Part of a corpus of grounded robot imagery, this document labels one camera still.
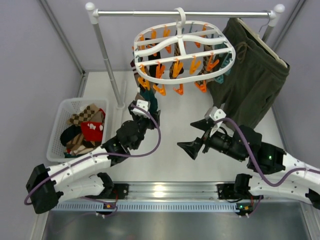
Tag teal sock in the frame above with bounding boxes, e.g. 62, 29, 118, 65
139, 89, 161, 119

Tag red sock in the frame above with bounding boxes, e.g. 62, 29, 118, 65
80, 121, 104, 142

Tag white oval clip hanger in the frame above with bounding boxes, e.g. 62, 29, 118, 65
132, 7, 236, 96

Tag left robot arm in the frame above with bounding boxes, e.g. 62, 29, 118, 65
23, 100, 162, 214

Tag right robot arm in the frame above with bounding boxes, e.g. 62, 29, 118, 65
177, 119, 320, 209

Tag white hanger with metal hook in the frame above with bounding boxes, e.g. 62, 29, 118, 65
236, 4, 288, 69

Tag brown striped sock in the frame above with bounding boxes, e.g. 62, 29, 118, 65
130, 59, 151, 102

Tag olive green shorts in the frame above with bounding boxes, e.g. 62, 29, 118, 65
207, 18, 290, 128

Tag black sock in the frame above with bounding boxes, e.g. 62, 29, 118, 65
146, 43, 161, 77

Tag brown argyle sock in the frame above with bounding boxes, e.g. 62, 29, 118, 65
197, 54, 220, 76
169, 42, 184, 79

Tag white laundry basket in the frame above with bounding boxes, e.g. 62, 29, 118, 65
46, 97, 109, 163

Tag white metal clothes rack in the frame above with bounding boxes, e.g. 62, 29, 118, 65
84, 1, 286, 110

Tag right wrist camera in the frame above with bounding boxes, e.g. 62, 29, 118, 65
204, 106, 226, 137

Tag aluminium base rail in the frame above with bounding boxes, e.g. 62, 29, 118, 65
49, 180, 313, 213

